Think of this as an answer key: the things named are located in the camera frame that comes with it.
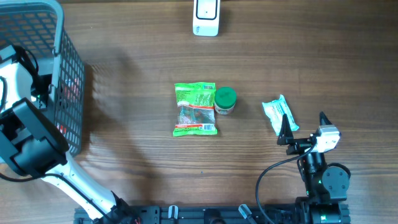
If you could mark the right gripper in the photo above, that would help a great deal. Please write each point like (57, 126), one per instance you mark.
(286, 137)

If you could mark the teal white tissue packet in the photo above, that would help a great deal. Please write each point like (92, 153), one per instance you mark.
(275, 110)

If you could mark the green lid jar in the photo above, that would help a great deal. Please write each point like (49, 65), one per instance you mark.
(225, 100)

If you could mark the green snack packet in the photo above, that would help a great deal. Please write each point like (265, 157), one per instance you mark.
(196, 110)

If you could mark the small red snack packet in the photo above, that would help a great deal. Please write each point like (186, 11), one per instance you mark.
(71, 89)

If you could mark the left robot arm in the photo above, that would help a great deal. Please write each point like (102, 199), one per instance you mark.
(33, 147)

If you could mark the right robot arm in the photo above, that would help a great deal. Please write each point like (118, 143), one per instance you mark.
(326, 184)

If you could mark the white barcode scanner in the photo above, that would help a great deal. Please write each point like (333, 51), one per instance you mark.
(206, 17)

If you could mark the grey plastic shopping basket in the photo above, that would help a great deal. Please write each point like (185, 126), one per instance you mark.
(38, 27)

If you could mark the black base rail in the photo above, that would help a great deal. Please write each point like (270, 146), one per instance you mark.
(278, 213)

